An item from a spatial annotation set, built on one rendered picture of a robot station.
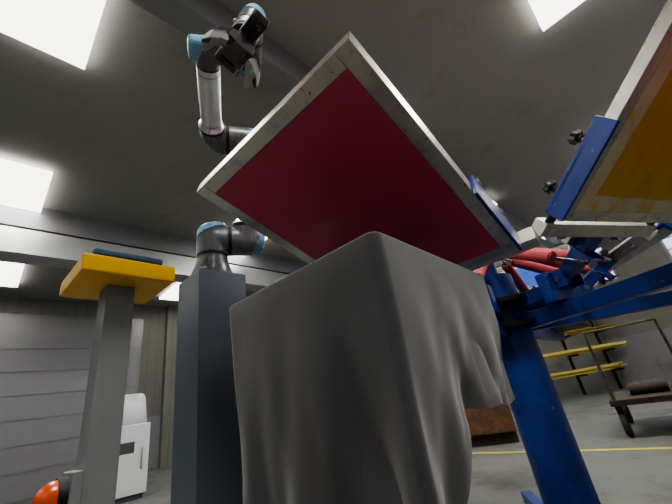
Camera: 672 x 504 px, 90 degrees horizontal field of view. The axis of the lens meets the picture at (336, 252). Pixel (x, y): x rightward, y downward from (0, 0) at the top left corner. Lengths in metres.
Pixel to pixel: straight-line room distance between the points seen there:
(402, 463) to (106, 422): 0.40
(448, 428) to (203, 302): 0.88
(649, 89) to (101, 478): 1.40
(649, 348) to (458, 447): 10.50
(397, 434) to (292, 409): 0.22
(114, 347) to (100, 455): 0.14
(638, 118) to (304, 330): 1.07
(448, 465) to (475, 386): 0.19
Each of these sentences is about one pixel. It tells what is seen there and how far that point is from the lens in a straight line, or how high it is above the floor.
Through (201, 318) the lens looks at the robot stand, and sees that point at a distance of 1.20.
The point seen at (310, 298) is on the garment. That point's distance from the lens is 0.62.
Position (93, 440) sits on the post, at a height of 0.71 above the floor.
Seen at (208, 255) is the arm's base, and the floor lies 1.27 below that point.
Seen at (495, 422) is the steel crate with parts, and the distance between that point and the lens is 4.66.
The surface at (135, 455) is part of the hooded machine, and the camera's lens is 5.74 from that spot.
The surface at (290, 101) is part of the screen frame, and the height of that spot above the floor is 1.30.
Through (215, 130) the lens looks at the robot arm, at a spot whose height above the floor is 1.72.
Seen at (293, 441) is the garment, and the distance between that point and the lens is 0.67.
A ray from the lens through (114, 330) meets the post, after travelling 0.62.
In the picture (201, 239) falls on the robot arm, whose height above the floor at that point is 1.35.
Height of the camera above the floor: 0.70
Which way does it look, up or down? 24 degrees up
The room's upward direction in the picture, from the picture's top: 10 degrees counter-clockwise
